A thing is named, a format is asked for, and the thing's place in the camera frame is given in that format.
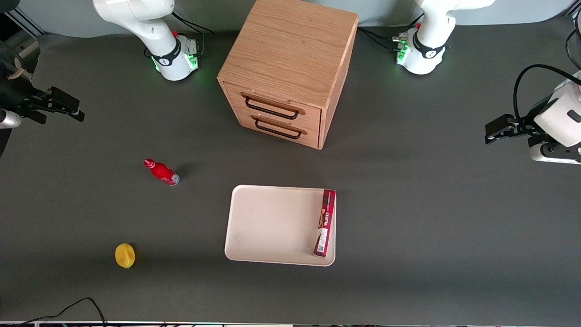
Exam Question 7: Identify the black right arm base cables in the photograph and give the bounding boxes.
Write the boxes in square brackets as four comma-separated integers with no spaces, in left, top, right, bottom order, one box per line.
[172,11,215,59]

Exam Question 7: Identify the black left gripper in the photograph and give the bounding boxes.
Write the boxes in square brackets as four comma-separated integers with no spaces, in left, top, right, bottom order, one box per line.
[484,102,552,145]

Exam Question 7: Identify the cream plastic tray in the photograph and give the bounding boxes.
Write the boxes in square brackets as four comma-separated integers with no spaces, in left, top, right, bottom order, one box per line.
[224,184,337,267]

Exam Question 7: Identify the thin black table cable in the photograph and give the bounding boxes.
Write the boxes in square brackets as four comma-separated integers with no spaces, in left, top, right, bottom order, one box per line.
[18,297,108,327]

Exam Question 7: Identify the wooden drawer cabinet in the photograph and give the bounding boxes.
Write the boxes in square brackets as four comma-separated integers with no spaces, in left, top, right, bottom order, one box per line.
[217,0,359,150]

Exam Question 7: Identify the black hanging cable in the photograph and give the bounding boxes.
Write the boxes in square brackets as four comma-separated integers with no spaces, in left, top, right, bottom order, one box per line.
[565,13,581,69]

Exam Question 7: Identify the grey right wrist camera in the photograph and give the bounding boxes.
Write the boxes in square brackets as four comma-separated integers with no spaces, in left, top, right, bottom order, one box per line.
[0,109,22,130]

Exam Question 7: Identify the black looped wrist cable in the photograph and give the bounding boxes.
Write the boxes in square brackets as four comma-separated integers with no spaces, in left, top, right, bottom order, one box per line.
[513,64,581,121]

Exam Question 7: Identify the yellow lemon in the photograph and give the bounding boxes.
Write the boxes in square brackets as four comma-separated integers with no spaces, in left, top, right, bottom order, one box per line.
[114,243,136,269]

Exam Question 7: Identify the red coke bottle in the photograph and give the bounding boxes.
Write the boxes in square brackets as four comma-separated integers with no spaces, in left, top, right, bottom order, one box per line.
[143,158,180,186]

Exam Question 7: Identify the aluminium frame profile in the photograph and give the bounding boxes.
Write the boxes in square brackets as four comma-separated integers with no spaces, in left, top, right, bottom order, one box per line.
[4,8,47,38]

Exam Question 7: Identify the black wire drawer handle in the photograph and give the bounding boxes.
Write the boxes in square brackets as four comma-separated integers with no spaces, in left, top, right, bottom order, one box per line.
[251,115,308,140]
[241,92,306,121]

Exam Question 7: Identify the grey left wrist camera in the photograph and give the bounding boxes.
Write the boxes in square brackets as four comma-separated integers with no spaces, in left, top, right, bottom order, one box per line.
[528,142,581,164]

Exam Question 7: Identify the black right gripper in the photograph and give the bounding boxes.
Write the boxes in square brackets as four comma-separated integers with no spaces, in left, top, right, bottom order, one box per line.
[17,86,86,124]

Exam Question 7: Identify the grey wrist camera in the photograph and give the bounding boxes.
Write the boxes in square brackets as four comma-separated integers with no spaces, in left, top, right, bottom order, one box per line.
[528,142,581,164]
[0,109,22,130]

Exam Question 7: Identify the black left arm base cables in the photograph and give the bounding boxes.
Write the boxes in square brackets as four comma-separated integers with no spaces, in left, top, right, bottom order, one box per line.
[358,14,425,51]

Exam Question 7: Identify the black arm base cables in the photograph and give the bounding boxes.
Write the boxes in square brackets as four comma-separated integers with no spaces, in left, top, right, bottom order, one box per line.
[172,11,215,59]
[358,14,425,51]

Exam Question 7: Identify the wooden drawer front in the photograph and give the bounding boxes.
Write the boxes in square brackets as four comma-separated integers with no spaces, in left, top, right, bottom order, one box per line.
[234,108,321,149]
[223,82,323,129]

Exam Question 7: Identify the red snack box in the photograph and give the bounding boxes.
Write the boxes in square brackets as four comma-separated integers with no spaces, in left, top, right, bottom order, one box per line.
[313,189,337,258]

